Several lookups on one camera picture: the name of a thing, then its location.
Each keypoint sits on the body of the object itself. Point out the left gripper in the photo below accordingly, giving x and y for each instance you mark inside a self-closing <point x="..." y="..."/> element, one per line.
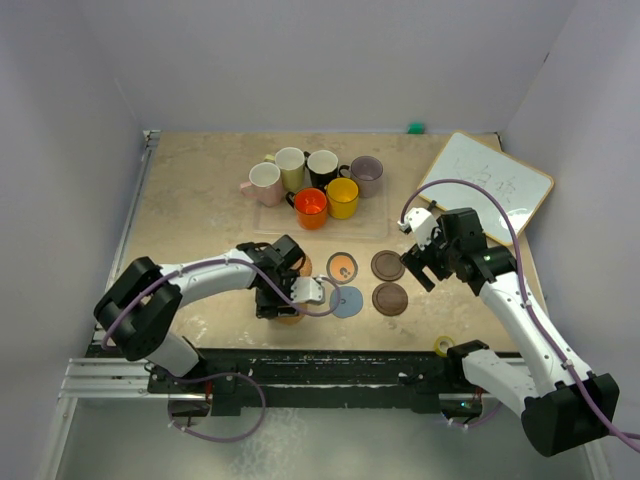
<point x="269" y="309"/>

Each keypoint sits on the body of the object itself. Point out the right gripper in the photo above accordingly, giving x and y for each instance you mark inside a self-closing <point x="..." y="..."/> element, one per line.
<point x="417" y="259"/>

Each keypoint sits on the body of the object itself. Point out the woven rattan coaster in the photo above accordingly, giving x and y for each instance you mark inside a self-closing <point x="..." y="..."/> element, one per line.
<point x="304" y="266"/>
<point x="290" y="320"/>

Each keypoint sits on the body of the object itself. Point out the orange black rimmed coaster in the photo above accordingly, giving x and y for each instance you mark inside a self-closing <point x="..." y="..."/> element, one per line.
<point x="342" y="268"/>

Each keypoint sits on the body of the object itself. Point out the dark wooden coaster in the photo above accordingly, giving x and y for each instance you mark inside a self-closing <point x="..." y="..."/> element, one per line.
<point x="386" y="265"/>
<point x="390" y="299"/>

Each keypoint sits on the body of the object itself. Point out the blue smiley coaster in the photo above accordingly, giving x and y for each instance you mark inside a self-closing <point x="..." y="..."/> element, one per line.
<point x="347" y="301"/>

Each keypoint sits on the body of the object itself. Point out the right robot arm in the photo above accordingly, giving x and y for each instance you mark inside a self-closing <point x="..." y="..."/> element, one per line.
<point x="560" y="401"/>

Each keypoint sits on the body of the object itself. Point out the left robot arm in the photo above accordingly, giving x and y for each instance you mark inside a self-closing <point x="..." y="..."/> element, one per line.
<point x="138" y="309"/>

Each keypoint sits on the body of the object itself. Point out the orange mug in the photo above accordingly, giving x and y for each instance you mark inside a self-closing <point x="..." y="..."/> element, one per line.
<point x="311" y="207"/>

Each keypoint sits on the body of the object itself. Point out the small whiteboard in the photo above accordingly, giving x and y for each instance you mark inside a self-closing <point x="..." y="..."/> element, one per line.
<point x="503" y="191"/>

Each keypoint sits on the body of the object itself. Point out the pink mug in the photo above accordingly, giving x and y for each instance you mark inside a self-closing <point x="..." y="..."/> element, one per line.
<point x="264" y="184"/>

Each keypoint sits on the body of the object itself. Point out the clear plastic tray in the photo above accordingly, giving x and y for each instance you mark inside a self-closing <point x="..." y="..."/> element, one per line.
<point x="370" y="221"/>

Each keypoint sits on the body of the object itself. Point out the yellow tape roll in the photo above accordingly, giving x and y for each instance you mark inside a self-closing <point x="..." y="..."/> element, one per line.
<point x="442" y="344"/>

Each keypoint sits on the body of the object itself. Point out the yellow mug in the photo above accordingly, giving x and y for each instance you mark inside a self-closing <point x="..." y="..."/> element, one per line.
<point x="342" y="195"/>

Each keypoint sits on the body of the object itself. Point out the olive green mug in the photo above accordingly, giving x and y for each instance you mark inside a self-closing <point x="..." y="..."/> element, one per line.
<point x="291" y="162"/>

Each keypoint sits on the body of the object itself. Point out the black mug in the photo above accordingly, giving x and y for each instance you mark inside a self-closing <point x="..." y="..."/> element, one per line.
<point x="323" y="166"/>

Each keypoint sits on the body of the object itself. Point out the purple grey mug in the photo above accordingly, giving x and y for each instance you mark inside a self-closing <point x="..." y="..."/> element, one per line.
<point x="366" y="172"/>

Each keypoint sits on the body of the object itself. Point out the green object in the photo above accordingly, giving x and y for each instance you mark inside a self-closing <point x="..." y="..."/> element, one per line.
<point x="416" y="128"/>

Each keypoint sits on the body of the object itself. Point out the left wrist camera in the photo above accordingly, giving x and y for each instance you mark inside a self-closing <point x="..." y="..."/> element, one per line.
<point x="307" y="290"/>

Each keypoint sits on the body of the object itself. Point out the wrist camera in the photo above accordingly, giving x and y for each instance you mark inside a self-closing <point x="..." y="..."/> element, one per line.
<point x="307" y="290"/>
<point x="420" y="223"/>

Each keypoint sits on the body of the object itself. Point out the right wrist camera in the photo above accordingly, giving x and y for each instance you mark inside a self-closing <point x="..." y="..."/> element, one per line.
<point x="420" y="223"/>

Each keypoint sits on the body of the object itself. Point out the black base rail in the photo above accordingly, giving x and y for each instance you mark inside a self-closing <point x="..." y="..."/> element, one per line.
<point x="229" y="380"/>

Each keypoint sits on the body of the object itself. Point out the aluminium frame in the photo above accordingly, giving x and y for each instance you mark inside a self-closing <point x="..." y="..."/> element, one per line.
<point x="100" y="378"/>

